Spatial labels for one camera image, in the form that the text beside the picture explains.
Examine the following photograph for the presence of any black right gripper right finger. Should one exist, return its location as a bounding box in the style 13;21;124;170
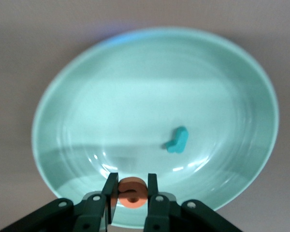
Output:
144;173;242;232

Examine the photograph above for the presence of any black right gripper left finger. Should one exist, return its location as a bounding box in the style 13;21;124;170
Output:
0;173;119;232

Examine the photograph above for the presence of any orange foam letter e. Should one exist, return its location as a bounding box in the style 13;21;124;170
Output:
117;176;148;209

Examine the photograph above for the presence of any teal foam letter r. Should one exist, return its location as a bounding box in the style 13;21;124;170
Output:
162;126;189;154

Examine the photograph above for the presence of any mint green plate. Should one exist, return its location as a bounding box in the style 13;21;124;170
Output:
31;26;280;229

